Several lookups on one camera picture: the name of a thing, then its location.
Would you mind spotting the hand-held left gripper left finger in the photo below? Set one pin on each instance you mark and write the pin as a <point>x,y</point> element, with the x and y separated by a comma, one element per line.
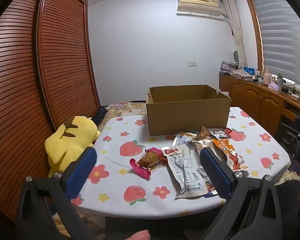
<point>82,172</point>

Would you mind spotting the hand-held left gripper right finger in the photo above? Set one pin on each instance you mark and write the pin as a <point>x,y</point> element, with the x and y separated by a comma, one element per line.
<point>215,172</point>

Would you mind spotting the long silver packet red label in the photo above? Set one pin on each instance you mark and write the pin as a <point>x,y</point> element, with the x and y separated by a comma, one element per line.
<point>182,172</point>

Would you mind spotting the silver packet with orange label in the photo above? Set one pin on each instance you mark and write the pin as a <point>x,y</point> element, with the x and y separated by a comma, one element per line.
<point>183,138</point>

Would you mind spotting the cardboard box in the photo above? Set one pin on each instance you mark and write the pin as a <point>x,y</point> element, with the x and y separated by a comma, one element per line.
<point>185,117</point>

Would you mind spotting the brown snack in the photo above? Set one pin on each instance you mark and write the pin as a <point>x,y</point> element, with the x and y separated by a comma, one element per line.
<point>150,160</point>

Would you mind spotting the person's left hand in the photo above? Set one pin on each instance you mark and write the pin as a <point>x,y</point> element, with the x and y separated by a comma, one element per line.
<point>138,236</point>

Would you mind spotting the orange snack packet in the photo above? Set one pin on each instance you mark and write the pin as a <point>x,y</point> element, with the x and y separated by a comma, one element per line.
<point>230,152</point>

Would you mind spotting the brown clear snack packet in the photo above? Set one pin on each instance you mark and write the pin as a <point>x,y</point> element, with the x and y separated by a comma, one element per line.
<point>197,146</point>

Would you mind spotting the yellow plush toy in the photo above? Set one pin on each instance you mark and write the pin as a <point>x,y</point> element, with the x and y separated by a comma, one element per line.
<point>65,145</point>

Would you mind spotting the white packet with red label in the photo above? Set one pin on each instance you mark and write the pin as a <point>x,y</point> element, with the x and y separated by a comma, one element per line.
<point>218,132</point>

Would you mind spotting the small brown triangular packet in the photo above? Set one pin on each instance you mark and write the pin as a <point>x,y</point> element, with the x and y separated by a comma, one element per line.
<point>203,133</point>

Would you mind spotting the dark pillow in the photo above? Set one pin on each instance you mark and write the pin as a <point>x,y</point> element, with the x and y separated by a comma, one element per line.
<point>101,115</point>

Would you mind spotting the strawberry flower print tablecloth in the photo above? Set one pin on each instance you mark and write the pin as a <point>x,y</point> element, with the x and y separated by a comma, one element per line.
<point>140,195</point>

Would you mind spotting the patterned bed blanket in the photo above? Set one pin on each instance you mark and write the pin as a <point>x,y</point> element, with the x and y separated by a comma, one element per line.
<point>130,108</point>

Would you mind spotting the wooden sideboard cabinet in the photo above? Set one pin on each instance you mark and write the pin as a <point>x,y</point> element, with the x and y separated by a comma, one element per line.
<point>250,97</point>

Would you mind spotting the black chair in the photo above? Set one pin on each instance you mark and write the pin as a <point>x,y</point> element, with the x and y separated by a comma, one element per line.
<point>295,135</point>

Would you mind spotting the patterned folded cloth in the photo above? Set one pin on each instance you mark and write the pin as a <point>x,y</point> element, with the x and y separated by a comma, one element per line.
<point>241,74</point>

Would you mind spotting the purple tissue box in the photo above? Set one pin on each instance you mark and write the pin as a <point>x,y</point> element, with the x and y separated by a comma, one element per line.
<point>274,86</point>

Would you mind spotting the purple folded fabric bundle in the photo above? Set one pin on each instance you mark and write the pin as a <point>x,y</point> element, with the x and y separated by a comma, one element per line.
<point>228,67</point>

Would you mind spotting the wooden louvred wardrobe door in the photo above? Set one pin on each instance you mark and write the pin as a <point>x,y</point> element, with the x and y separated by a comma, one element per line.
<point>65,55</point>
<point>12,92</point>

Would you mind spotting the blue boxes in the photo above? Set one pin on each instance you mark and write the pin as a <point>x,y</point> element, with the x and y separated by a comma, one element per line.
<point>249,70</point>

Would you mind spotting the pink thermos bottle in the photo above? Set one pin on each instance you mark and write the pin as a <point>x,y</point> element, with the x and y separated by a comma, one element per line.
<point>266,77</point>

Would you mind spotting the bottle with green top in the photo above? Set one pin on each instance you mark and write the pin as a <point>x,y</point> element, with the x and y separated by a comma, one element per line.
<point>279,80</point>

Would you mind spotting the white power strip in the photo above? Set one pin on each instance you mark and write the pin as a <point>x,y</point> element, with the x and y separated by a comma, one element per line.
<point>298,95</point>

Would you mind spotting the small white desk fan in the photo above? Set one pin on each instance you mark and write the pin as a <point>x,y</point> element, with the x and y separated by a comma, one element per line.
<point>236,57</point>

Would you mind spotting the cream patterned curtain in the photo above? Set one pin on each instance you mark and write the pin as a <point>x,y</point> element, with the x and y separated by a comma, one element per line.
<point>236,27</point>

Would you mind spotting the grey striped window blind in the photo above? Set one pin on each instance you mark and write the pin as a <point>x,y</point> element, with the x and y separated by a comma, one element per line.
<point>282,35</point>

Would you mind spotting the white wall switch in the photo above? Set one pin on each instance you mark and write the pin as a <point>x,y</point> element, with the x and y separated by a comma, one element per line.
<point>192,63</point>

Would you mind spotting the wooden window frame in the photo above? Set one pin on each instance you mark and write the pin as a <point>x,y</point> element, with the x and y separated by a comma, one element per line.
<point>255,27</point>

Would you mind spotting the beige wall air conditioner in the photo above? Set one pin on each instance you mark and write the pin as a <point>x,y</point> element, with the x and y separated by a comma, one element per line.
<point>200,3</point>

